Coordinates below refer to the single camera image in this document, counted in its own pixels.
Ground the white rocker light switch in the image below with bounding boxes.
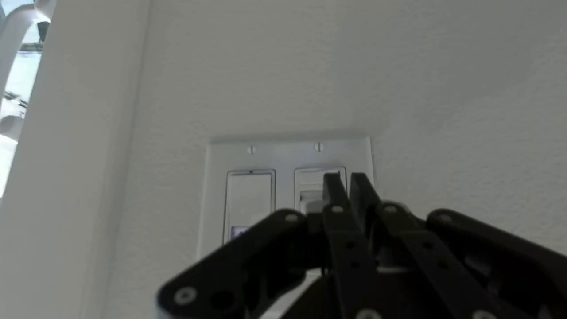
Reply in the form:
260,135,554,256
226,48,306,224
292,165,348,217
222,169,277,243

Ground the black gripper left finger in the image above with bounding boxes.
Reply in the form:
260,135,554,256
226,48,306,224
153,171,378,319

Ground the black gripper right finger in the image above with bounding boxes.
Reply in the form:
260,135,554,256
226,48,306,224
348,171,567,319

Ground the white double light switch plate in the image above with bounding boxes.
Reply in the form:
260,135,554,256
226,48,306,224
198,135,377,257

